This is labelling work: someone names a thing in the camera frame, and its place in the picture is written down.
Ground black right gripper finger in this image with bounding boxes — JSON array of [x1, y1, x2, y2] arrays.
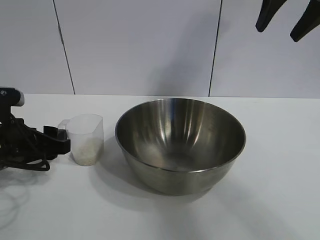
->
[[255, 0, 283, 33], [289, 0, 320, 43]]

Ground stainless steel mixing bowl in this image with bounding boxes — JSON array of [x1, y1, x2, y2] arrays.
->
[[114, 97, 247, 196]]

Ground white rice grains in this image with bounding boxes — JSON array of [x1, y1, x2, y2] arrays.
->
[[72, 136, 104, 166]]

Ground clear plastic measuring cup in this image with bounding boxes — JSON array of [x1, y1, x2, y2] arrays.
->
[[57, 113, 105, 166]]

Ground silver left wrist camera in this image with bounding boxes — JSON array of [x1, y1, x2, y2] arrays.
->
[[0, 86, 25, 107]]

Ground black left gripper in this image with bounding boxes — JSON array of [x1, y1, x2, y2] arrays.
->
[[0, 106, 72, 172]]

